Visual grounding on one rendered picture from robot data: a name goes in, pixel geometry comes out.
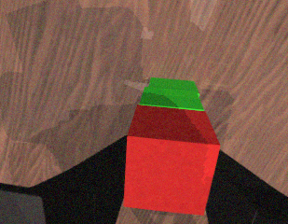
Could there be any green block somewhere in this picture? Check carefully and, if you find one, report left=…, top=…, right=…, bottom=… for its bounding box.
left=148, top=77, right=199, bottom=95
left=139, top=87, right=204, bottom=111

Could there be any red block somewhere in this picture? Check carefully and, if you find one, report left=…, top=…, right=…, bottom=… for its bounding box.
left=123, top=105, right=221, bottom=216

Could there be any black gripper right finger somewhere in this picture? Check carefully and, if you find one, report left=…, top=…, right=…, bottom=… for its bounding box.
left=205, top=149, right=288, bottom=224

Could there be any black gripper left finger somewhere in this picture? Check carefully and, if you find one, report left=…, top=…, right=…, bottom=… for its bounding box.
left=0, top=135, right=127, bottom=224

